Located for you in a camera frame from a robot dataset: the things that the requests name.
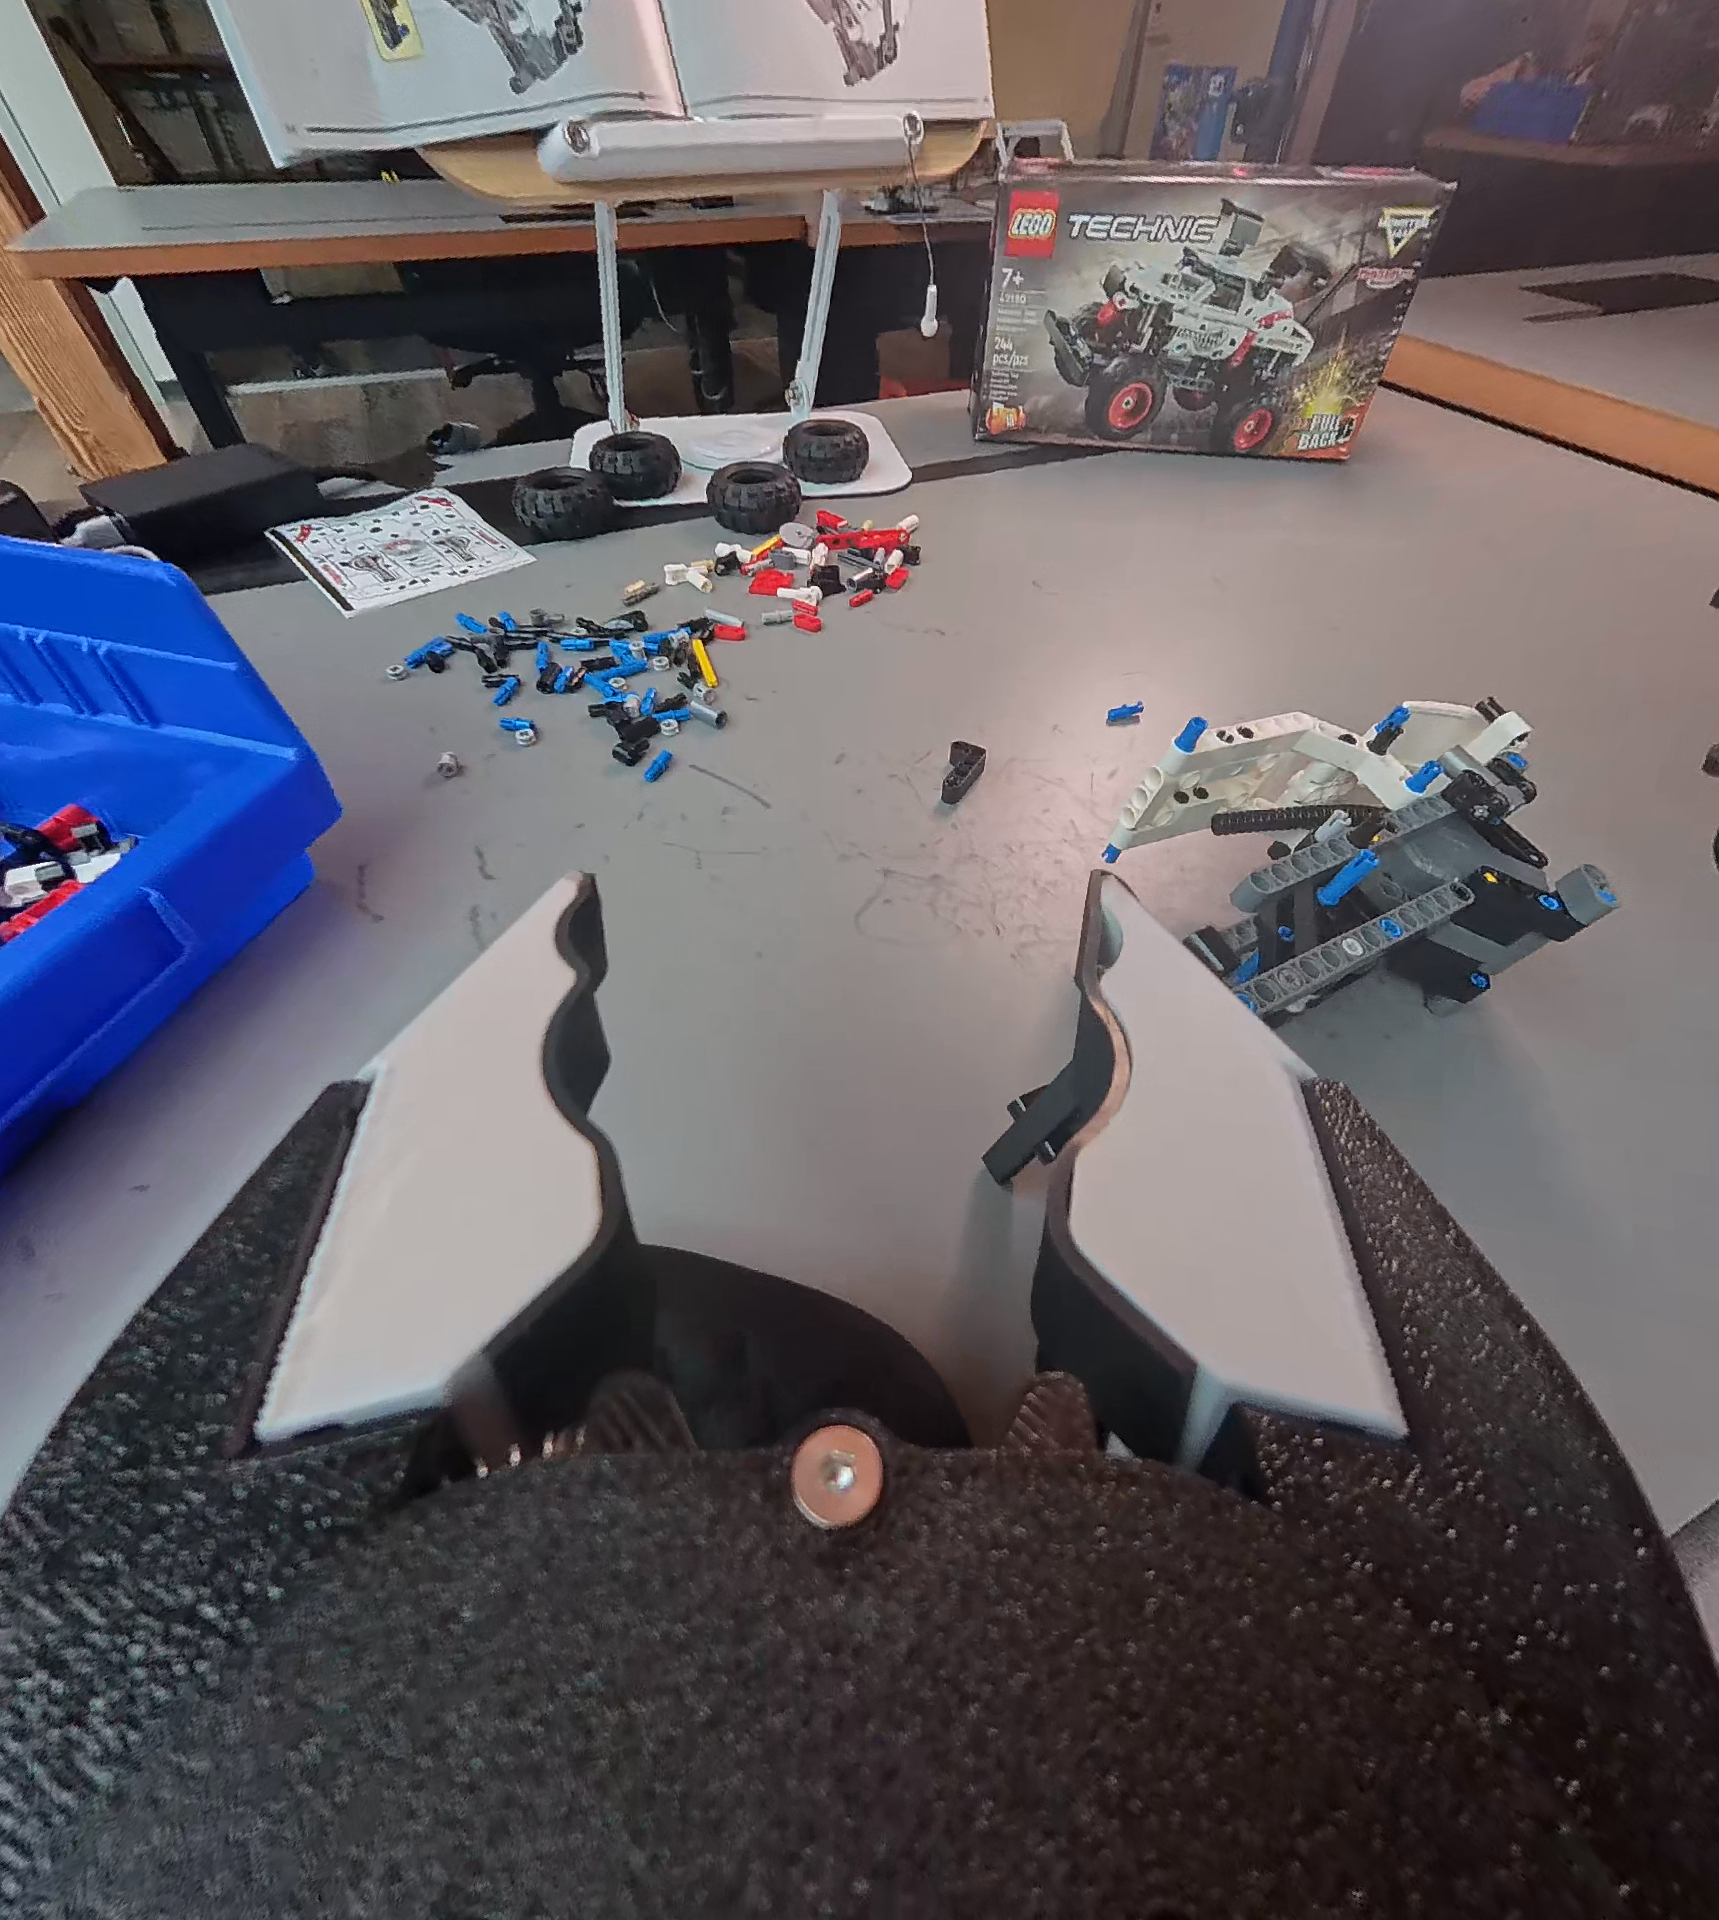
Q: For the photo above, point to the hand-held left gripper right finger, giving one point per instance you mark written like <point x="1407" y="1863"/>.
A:
<point x="1221" y="1200"/>

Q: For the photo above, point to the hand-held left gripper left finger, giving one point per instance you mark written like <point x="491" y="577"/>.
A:
<point x="455" y="1200"/>

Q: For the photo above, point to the black brick frame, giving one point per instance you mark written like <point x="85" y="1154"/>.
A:
<point x="1041" y="1132"/>

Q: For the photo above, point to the grey black toy truck chassis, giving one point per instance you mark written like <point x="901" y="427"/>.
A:
<point x="1401" y="901"/>

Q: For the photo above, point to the white bent brick beam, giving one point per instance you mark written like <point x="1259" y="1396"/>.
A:
<point x="1157" y="792"/>

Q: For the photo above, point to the neighbouring grey table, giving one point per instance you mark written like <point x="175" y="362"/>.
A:
<point x="1624" y="390"/>

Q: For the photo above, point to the flat black object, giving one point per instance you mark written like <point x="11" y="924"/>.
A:
<point x="1640" y="296"/>

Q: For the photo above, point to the small black bent brick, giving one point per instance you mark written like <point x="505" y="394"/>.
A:
<point x="965" y="772"/>

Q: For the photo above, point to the pile of small toy connectors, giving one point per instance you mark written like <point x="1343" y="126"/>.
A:
<point x="605" y="661"/>

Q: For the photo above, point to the blue plastic storage bin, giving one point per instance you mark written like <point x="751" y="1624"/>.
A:
<point x="125" y="675"/>

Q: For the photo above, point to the white sticker sheet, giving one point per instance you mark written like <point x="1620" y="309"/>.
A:
<point x="403" y="548"/>

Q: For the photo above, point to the toy truck cardboard box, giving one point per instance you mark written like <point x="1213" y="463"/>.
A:
<point x="1175" y="300"/>

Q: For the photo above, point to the black rubber toy tire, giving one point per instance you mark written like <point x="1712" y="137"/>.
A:
<point x="565" y="502"/>
<point x="755" y="498"/>
<point x="831" y="451"/>
<point x="633" y="465"/>

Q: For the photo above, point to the pile of red white parts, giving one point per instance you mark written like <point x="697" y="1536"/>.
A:
<point x="831" y="563"/>

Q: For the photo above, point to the black power adapter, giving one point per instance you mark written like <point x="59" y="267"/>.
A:
<point x="199" y="495"/>

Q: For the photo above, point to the white book stand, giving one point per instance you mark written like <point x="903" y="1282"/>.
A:
<point x="741" y="150"/>

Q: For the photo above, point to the instruction booklet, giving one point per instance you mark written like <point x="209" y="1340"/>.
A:
<point x="499" y="61"/>

